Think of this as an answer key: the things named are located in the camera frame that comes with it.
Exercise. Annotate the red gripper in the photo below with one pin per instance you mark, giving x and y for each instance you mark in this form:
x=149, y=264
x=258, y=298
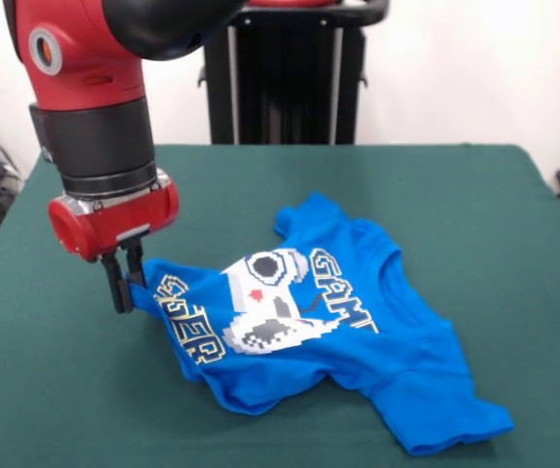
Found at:
x=114, y=224

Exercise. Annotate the blue game-controller print t-shirt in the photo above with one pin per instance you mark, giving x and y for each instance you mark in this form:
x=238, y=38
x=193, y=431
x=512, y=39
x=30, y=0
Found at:
x=382, y=361

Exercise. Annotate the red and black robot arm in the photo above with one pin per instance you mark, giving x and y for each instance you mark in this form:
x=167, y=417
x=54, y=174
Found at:
x=90, y=97

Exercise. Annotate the dark green table cloth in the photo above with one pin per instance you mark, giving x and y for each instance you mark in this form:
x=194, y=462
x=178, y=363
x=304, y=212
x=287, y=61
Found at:
x=455, y=219

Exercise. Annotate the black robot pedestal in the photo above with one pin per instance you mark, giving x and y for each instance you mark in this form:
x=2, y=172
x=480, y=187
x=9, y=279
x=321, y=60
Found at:
x=285, y=73

